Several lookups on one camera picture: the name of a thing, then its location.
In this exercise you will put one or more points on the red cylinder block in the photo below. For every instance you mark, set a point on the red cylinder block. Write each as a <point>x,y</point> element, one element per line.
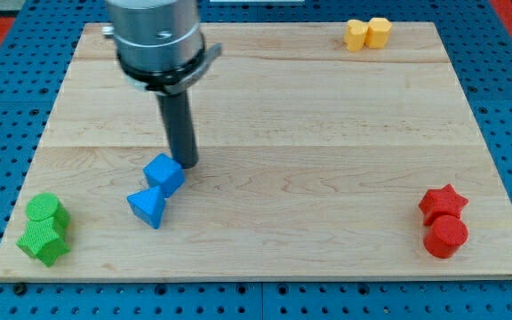
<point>446,235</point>

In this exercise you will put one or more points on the green cylinder block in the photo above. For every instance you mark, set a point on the green cylinder block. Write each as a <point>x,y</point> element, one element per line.
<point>45,206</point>

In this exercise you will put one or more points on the blue triangle block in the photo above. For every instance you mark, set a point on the blue triangle block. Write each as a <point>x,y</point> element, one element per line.
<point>148,205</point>

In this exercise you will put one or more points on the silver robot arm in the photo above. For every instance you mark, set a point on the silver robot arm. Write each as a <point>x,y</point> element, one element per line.
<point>159,43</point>

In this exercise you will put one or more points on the yellow hexagon block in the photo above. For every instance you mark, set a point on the yellow hexagon block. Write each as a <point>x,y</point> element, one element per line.
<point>378,33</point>

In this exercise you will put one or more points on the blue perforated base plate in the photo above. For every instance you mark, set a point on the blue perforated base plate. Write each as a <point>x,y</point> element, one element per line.
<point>34,58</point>

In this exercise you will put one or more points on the wooden board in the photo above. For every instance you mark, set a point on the wooden board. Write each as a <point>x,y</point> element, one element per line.
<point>312,163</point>

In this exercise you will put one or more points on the blue cube block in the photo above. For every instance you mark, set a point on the blue cube block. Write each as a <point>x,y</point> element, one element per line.
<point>165,173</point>

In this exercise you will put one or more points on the green star block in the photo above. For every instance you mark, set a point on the green star block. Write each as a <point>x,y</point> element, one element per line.
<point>44,240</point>

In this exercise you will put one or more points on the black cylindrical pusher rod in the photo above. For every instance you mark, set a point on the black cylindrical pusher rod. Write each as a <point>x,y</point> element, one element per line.
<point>179,128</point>

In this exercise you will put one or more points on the red star block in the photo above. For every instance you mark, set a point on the red star block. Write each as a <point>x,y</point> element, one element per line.
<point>439,202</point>

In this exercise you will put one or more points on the yellow heart block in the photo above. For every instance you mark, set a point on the yellow heart block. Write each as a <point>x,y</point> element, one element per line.
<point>355,34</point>

